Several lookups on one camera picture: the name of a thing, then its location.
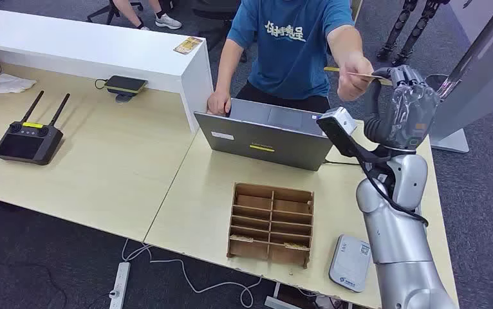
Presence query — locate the person's right hand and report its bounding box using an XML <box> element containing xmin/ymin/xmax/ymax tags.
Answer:
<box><xmin>207</xmin><ymin>89</ymin><xmax>232</xmax><ymax>117</ymax></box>

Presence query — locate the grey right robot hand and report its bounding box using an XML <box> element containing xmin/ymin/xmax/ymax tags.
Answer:
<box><xmin>364</xmin><ymin>64</ymin><xmax>442</xmax><ymax>151</ymax></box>

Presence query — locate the person's left hand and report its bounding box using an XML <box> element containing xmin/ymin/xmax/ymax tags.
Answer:
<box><xmin>337</xmin><ymin>53</ymin><xmax>375</xmax><ymax>102</ymax></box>

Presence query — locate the yellow ID card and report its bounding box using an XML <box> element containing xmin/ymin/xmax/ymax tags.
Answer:
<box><xmin>347</xmin><ymin>71</ymin><xmax>393</xmax><ymax>86</ymax></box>

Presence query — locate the wooden card organizer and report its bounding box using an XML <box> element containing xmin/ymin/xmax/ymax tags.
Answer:
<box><xmin>227</xmin><ymin>182</ymin><xmax>315</xmax><ymax>270</ymax></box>

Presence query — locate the yellow printed card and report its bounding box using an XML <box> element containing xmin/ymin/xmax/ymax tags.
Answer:
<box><xmin>172</xmin><ymin>36</ymin><xmax>204</xmax><ymax>55</ymax></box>

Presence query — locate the seated person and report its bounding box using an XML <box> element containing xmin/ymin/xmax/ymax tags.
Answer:
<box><xmin>112</xmin><ymin>0</ymin><xmax>183</xmax><ymax>31</ymax></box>

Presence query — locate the white card reader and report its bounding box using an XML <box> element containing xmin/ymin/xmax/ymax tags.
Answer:
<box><xmin>328</xmin><ymin>234</ymin><xmax>372</xmax><ymax>294</ymax></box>

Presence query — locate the chrome stanchion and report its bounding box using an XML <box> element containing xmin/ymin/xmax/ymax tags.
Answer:
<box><xmin>424</xmin><ymin>73</ymin><xmax>461</xmax><ymax>103</ymax></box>

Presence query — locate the grey laptop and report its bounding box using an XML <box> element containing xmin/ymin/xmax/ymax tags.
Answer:
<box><xmin>193</xmin><ymin>98</ymin><xmax>335</xmax><ymax>173</ymax></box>

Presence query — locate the standing humanoid robot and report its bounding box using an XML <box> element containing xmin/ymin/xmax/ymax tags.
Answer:
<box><xmin>376</xmin><ymin>0</ymin><xmax>451</xmax><ymax>68</ymax></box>

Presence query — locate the grey kiosk stand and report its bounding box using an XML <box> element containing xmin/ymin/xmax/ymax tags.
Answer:
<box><xmin>414</xmin><ymin>0</ymin><xmax>493</xmax><ymax>155</ymax></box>

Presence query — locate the black office chair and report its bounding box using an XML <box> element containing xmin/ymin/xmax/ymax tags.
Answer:
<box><xmin>189</xmin><ymin>0</ymin><xmax>250</xmax><ymax>64</ymax></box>
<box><xmin>86</xmin><ymin>0</ymin><xmax>144</xmax><ymax>26</ymax></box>

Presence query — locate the black phone with green edge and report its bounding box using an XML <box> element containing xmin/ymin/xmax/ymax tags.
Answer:
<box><xmin>103</xmin><ymin>75</ymin><xmax>149</xmax><ymax>95</ymax></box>

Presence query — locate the white reception counter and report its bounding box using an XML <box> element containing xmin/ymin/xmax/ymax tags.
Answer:
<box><xmin>0</xmin><ymin>6</ymin><xmax>214</xmax><ymax>134</ymax></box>

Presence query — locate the black remote controller with antennas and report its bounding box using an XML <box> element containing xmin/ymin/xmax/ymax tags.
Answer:
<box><xmin>0</xmin><ymin>90</ymin><xmax>71</xmax><ymax>166</ymax></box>

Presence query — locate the white power strip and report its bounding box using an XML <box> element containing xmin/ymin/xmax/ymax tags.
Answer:
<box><xmin>108</xmin><ymin>261</ymin><xmax>131</xmax><ymax>309</ymax></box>

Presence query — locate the white crumpled tissue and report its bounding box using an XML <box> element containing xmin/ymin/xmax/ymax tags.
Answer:
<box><xmin>0</xmin><ymin>73</ymin><xmax>37</xmax><ymax>95</ymax></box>

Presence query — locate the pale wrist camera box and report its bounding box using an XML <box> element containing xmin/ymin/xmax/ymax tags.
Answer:
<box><xmin>317</xmin><ymin>107</ymin><xmax>375</xmax><ymax>163</ymax></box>

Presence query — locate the black hub cable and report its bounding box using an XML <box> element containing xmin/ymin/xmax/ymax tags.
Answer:
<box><xmin>324</xmin><ymin>158</ymin><xmax>361</xmax><ymax>167</ymax></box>

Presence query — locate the white power cable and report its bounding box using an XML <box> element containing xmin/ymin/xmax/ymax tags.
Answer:
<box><xmin>121</xmin><ymin>238</ymin><xmax>263</xmax><ymax>309</ymax></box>

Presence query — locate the white desk leg frame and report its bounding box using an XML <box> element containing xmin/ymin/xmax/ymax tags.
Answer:
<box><xmin>265</xmin><ymin>281</ymin><xmax>304</xmax><ymax>309</ymax></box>

